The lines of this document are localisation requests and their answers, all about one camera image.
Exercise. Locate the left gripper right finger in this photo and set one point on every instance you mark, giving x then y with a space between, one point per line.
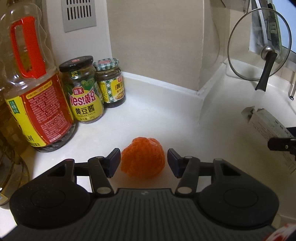
186 169

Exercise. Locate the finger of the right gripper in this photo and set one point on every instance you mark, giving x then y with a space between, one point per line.
281 144
292 130

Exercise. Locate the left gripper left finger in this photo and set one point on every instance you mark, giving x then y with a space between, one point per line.
101 169

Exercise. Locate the green white medicine box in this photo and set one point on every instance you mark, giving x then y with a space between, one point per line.
269 127

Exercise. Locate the orange mesh net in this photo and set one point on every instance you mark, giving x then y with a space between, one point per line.
144 158

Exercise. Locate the steel dish rack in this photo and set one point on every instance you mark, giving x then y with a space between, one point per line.
292 89

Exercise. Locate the soybean paste jar black lid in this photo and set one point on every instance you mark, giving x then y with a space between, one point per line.
81 89

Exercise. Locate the dark oil bottle blue label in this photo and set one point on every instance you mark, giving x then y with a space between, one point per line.
14 171

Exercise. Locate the small jar checkered lid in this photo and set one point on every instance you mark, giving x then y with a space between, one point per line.
110 80

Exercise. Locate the glass pot lid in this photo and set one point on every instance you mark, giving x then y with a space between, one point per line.
259 46

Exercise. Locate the oil bottle red handle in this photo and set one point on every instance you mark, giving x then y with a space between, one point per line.
33 91

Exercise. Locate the wall vent grille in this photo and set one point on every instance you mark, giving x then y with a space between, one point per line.
78 14

